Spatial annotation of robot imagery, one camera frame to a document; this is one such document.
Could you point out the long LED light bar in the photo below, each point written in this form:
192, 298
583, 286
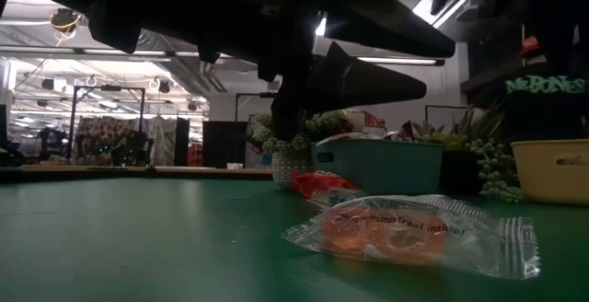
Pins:
46, 51

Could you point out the silver ventilation duct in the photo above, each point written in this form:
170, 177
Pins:
156, 39

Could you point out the pale succulent in patterned pot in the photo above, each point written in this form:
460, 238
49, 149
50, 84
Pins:
285, 145

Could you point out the yellow plastic basket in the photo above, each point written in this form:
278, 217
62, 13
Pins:
547, 173

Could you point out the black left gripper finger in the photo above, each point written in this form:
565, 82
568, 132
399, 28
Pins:
382, 21
359, 88

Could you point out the black partition panel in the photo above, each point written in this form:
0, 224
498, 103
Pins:
225, 143

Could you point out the narrow black panel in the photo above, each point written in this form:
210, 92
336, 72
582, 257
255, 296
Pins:
181, 141

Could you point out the black metal rig frame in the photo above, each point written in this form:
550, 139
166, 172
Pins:
72, 118
236, 108

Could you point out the teal plastic basket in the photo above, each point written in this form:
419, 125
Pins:
382, 168

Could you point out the patterned fabric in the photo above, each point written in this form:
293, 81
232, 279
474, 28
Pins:
99, 127

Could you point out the mixed succulents in black pot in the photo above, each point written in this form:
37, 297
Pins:
483, 154

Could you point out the green table mat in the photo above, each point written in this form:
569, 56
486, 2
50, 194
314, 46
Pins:
138, 237

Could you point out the black aluminium table frame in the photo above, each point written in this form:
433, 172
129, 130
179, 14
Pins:
69, 177

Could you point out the red KitKat bar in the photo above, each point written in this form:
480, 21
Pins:
319, 183

